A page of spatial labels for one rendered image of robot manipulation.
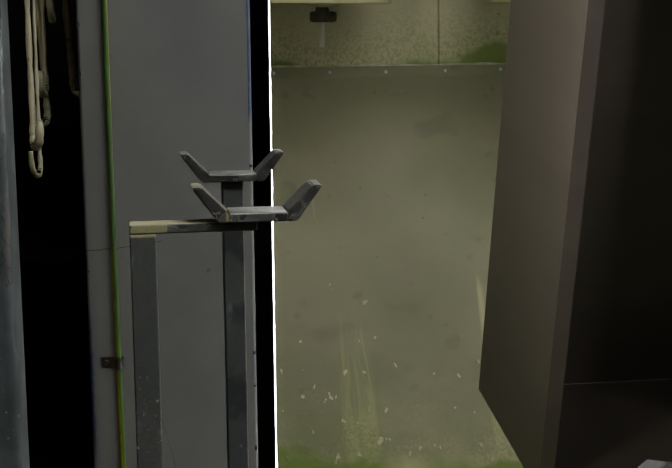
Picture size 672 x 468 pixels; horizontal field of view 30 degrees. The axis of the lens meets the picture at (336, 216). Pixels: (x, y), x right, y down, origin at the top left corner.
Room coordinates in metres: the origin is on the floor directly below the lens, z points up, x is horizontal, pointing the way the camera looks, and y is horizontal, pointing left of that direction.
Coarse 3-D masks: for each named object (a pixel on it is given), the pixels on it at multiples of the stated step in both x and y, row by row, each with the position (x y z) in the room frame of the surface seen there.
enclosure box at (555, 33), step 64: (512, 0) 2.11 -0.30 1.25; (576, 0) 1.82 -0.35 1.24; (640, 0) 2.16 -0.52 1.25; (512, 64) 2.10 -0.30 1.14; (576, 64) 1.81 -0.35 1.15; (640, 64) 2.18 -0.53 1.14; (512, 128) 2.10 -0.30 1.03; (576, 128) 1.81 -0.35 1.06; (640, 128) 2.21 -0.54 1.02; (512, 192) 2.09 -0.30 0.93; (576, 192) 1.83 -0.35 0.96; (640, 192) 2.24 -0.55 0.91; (512, 256) 2.08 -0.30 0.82; (576, 256) 1.85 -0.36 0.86; (640, 256) 2.26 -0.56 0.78; (512, 320) 2.07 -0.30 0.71; (576, 320) 2.27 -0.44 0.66; (640, 320) 2.29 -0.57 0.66; (512, 384) 2.07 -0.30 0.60; (576, 384) 2.30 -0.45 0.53; (640, 384) 2.30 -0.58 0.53; (576, 448) 2.07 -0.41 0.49; (640, 448) 2.07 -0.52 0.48
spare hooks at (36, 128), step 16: (32, 0) 1.35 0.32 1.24; (48, 0) 1.36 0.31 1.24; (64, 0) 1.40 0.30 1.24; (32, 16) 1.35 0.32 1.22; (48, 16) 1.37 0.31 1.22; (64, 16) 1.40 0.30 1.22; (32, 48) 1.34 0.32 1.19; (32, 64) 1.34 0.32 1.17; (32, 80) 1.33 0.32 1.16; (48, 80) 1.39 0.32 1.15; (32, 96) 1.33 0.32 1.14; (32, 112) 1.33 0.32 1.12; (48, 112) 1.39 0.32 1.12; (32, 128) 1.33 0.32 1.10; (32, 144) 1.33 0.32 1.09; (32, 160) 1.31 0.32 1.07
